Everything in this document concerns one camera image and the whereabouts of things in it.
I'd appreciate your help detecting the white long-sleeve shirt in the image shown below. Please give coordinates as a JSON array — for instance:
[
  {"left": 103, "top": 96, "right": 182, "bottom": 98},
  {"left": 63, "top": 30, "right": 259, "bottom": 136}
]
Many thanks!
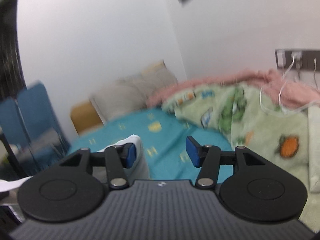
[{"left": 98, "top": 134, "right": 150, "bottom": 184}]

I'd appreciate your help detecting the blue folding chair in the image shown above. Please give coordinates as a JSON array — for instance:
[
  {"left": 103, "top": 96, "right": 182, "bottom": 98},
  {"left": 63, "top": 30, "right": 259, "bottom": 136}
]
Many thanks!
[{"left": 1, "top": 82, "right": 69, "bottom": 157}]

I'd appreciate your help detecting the teal patterned bed sheet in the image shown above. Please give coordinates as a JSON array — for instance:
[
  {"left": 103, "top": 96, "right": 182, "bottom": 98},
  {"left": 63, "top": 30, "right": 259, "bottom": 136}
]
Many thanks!
[{"left": 69, "top": 108, "right": 232, "bottom": 181}]

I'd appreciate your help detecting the yellow-brown bed headboard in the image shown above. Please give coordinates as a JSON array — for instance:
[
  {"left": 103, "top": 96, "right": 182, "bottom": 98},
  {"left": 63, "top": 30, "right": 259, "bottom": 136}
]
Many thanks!
[{"left": 70, "top": 101, "right": 103, "bottom": 135}]

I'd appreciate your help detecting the green cartoon fleece blanket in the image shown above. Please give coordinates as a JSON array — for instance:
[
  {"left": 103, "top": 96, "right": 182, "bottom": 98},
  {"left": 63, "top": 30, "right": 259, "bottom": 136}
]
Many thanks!
[{"left": 162, "top": 83, "right": 311, "bottom": 188}]

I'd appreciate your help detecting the yellow pillow behind grey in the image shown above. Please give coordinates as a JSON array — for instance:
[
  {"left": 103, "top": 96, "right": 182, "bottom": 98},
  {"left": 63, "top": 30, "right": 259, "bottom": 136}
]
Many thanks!
[{"left": 141, "top": 60, "right": 166, "bottom": 75}]

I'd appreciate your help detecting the pink fluffy blanket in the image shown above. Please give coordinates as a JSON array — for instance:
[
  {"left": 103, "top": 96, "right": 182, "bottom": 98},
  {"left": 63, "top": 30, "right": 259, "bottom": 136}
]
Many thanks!
[{"left": 146, "top": 69, "right": 319, "bottom": 109}]

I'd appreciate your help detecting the dark window with grille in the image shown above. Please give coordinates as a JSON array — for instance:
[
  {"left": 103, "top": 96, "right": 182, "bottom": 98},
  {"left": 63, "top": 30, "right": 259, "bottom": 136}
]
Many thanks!
[{"left": 1, "top": 3, "right": 25, "bottom": 101}]

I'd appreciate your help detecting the white charging cable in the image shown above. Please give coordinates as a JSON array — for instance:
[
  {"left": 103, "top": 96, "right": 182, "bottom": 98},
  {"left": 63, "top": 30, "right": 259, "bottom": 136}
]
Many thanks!
[{"left": 259, "top": 57, "right": 320, "bottom": 114}]

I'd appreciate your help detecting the wall power strip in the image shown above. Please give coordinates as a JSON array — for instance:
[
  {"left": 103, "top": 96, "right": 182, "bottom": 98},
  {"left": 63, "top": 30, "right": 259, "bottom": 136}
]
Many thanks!
[{"left": 275, "top": 49, "right": 320, "bottom": 72}]

